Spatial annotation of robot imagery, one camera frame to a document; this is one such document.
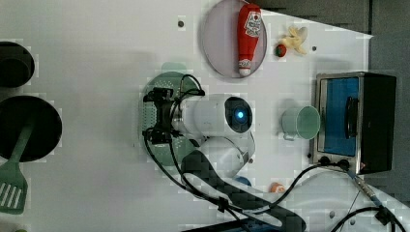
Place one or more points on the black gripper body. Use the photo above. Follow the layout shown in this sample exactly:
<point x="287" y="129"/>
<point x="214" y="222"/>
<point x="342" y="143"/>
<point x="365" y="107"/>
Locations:
<point x="162" y="132"/>

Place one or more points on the mint green strainer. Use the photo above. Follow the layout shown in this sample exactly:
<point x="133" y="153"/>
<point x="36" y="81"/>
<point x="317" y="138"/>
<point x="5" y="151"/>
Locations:
<point x="176" y="77"/>

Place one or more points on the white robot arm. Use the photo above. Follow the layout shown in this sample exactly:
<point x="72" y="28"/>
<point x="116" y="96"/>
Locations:
<point x="210" y="140"/>

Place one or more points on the blue bowl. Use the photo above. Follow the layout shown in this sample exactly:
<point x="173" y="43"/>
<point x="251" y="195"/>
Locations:
<point x="243" y="180"/>

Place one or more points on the grey round plate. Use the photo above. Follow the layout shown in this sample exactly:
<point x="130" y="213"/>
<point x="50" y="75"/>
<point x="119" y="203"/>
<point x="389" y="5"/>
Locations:
<point x="219" y="39"/>

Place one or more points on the mint green mug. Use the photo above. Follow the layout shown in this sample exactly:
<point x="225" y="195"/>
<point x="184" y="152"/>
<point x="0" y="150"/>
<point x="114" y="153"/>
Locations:
<point x="301" y="122"/>

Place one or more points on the red toy strawberry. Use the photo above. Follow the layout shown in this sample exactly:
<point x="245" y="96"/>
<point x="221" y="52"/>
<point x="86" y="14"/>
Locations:
<point x="280" y="50"/>

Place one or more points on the red ketchup bottle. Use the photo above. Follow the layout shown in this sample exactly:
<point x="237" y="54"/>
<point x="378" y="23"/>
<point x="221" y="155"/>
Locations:
<point x="248" y="33"/>

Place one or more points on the small black cylinder holder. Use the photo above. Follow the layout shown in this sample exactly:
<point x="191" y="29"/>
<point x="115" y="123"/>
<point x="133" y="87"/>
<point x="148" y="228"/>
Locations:
<point x="17" y="65"/>

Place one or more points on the peeled toy banana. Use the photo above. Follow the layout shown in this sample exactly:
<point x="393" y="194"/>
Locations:
<point x="295" y="39"/>

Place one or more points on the black toaster oven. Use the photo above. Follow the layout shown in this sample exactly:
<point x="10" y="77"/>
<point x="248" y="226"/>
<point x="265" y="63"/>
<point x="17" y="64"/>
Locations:
<point x="357" y="113"/>

